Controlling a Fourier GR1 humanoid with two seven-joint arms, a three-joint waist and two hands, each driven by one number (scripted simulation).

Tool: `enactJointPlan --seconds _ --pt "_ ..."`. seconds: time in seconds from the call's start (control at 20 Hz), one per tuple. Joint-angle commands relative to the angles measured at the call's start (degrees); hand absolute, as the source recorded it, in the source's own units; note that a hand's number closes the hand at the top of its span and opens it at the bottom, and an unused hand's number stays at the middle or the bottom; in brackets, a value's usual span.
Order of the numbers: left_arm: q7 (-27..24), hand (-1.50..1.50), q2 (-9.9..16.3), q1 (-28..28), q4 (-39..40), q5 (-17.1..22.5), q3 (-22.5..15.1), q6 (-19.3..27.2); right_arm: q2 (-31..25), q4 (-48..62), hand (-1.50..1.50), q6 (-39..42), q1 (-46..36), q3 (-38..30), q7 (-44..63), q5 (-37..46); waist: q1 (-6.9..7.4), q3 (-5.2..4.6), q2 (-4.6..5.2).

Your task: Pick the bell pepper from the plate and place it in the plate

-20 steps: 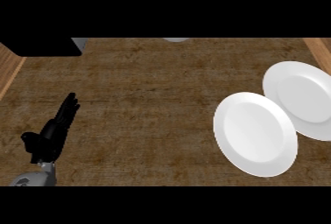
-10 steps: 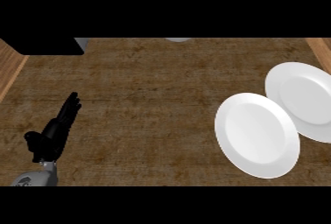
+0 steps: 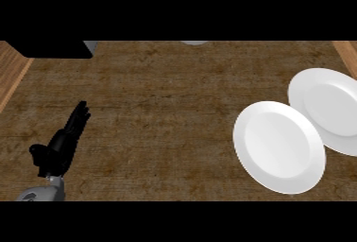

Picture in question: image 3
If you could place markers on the white round plate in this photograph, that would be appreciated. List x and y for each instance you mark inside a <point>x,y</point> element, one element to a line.
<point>331,107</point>
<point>278,147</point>

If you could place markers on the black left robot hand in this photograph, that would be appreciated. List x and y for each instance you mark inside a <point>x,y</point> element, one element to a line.
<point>61,145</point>

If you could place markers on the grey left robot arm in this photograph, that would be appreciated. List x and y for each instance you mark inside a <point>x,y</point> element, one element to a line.
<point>46,191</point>

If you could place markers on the pale grey object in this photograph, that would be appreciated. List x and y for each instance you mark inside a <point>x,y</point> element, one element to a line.
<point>194,42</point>

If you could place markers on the black box appliance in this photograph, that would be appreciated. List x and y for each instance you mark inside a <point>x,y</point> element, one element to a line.
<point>54,48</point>

